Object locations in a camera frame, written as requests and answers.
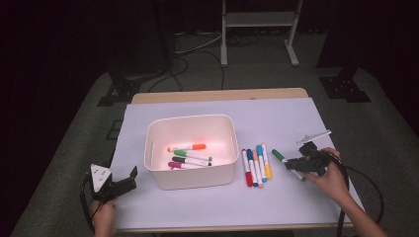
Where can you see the dark floor hatch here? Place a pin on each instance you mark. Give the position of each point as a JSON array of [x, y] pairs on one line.
[[114, 130]]

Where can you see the magenta marker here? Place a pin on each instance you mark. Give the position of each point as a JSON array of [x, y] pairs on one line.
[[174, 164]]

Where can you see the person's right hand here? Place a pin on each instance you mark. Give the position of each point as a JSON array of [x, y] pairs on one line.
[[331, 184]]

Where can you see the dark blue marker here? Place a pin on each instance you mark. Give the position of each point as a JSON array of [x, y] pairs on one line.
[[250, 154]]

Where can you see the white plastic bin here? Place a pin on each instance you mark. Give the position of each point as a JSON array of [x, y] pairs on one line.
[[191, 179]]

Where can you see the yellow marker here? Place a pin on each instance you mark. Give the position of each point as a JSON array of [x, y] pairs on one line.
[[268, 172]]

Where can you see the light green marker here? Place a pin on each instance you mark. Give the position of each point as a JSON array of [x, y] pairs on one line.
[[179, 153]]

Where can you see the white metal stand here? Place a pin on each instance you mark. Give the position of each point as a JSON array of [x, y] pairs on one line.
[[260, 19]]

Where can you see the black stand base plate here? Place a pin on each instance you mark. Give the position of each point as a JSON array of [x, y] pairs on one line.
[[344, 89]]

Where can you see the person's left hand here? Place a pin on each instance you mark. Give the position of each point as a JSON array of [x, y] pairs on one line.
[[104, 218]]

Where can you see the orange marker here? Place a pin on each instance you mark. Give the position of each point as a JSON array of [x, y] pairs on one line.
[[198, 146]]

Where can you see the wooden table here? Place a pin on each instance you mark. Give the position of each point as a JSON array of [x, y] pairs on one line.
[[217, 95]]

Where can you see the light blue marker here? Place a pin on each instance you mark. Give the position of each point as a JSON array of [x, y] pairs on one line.
[[260, 150]]

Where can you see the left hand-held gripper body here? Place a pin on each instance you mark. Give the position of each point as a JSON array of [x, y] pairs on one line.
[[104, 191]]

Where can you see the light purple table mat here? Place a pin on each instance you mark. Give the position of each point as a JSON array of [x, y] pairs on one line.
[[280, 118]]

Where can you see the red marker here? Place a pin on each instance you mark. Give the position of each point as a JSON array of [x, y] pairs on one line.
[[249, 179]]

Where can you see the peach marker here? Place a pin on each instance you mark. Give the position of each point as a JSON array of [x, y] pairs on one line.
[[258, 171]]

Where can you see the black marker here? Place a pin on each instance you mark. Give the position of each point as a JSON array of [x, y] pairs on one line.
[[178, 159]]

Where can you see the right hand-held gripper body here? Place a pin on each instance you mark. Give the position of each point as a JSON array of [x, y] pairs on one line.
[[313, 159]]

